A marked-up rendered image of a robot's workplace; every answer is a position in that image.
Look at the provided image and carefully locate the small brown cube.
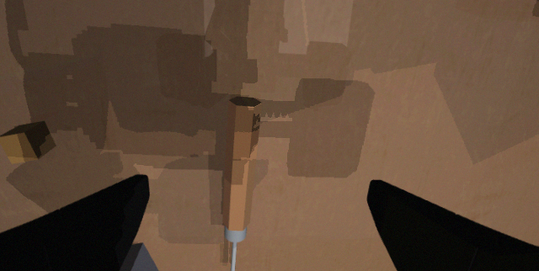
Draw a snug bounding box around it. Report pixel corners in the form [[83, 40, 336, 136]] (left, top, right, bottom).
[[0, 121, 56, 164]]

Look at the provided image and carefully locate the grey rectangular box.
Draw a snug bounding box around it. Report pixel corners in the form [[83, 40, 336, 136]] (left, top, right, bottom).
[[120, 242, 159, 271]]

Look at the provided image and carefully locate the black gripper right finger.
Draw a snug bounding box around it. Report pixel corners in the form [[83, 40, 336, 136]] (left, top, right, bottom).
[[367, 180, 539, 271]]

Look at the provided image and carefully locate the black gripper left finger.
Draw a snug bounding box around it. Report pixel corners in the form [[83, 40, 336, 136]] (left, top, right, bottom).
[[0, 174, 150, 271]]

